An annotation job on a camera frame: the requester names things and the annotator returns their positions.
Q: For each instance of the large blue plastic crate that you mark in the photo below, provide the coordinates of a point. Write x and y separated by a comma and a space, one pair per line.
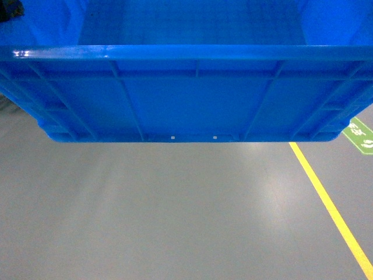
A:
188, 71

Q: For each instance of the green floor sign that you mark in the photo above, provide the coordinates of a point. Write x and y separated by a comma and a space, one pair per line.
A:
359, 135

